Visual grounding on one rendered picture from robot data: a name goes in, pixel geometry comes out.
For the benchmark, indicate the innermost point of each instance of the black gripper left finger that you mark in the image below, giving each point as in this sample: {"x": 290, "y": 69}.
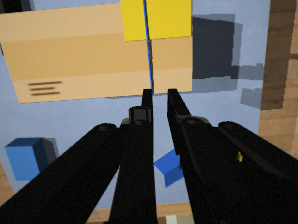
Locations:
{"x": 68, "y": 190}

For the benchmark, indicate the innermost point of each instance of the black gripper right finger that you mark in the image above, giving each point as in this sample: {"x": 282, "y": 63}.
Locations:
{"x": 219, "y": 195}

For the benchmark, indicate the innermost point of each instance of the blue box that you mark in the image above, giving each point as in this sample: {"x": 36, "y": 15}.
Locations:
{"x": 27, "y": 157}

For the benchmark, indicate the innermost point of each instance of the tan cardboard box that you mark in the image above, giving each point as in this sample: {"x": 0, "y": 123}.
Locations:
{"x": 81, "y": 53}

